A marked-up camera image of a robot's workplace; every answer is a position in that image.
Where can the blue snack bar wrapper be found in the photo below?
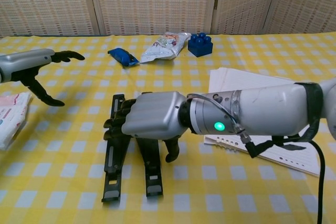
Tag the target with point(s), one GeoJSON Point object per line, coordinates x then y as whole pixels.
{"type": "Point", "coordinates": [122, 55]}

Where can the woven folding screen panel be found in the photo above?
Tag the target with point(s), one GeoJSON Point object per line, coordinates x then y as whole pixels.
{"type": "Point", "coordinates": [44, 1]}
{"type": "Point", "coordinates": [244, 1]}
{"type": "Point", "coordinates": [307, 1]}
{"type": "Point", "coordinates": [152, 1]}

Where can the pink wet wipes pack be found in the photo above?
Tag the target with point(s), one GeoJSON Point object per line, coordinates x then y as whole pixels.
{"type": "Point", "coordinates": [10, 119]}

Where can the stack of lined paper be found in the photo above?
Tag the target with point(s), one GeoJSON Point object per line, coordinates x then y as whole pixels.
{"type": "Point", "coordinates": [236, 79]}

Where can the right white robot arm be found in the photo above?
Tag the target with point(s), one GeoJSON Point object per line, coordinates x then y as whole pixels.
{"type": "Point", "coordinates": [267, 108]}

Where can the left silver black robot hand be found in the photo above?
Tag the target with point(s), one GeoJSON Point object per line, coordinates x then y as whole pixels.
{"type": "Point", "coordinates": [21, 62]}

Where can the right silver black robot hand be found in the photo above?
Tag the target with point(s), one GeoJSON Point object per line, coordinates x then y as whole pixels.
{"type": "Point", "coordinates": [155, 113]}

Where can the black folding laptop stand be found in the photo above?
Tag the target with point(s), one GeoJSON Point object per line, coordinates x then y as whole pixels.
{"type": "Point", "coordinates": [113, 166]}

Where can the white printed snack bag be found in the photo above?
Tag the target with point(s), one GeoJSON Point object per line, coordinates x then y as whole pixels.
{"type": "Point", "coordinates": [162, 48]}

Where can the blue toy building block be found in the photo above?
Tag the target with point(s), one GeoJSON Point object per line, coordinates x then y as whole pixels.
{"type": "Point", "coordinates": [199, 45]}

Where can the yellow checkered tablecloth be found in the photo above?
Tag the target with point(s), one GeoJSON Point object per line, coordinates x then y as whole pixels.
{"type": "Point", "coordinates": [262, 195]}

